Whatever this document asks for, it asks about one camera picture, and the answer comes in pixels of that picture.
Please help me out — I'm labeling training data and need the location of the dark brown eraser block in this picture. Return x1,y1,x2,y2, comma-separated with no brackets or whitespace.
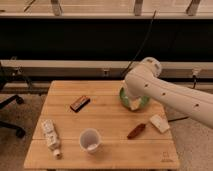
70,96,90,113

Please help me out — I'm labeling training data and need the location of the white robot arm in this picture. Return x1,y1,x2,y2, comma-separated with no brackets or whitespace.
123,57,213,129

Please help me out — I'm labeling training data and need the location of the green bowl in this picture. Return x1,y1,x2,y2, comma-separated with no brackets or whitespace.
119,88,150,111

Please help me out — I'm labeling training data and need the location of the red brown marker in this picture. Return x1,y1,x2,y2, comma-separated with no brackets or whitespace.
127,123,146,139

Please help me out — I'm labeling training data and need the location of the white plastic cup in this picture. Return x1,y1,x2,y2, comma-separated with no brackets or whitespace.
79,128,101,154

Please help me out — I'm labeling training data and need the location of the white sponge block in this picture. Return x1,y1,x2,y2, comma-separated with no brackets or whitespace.
149,115,170,133

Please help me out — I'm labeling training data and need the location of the white tube bottle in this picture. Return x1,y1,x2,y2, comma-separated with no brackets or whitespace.
41,120,62,159

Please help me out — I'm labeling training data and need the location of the black hanging cable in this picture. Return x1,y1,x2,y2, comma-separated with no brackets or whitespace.
119,9,157,77

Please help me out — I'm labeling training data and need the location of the black floor cable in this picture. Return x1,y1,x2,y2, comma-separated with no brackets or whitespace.
167,115,189,123

